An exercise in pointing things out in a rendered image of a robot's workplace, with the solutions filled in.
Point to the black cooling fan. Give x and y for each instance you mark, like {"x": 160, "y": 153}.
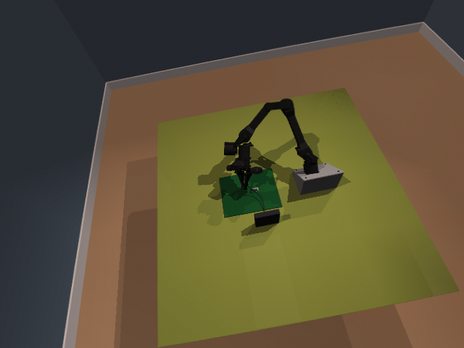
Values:
{"x": 267, "y": 218}

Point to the green circuit board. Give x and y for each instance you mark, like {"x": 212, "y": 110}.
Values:
{"x": 237, "y": 201}

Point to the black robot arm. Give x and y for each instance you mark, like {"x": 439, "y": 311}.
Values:
{"x": 303, "y": 149}

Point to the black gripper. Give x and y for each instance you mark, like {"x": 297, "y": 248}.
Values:
{"x": 249, "y": 170}

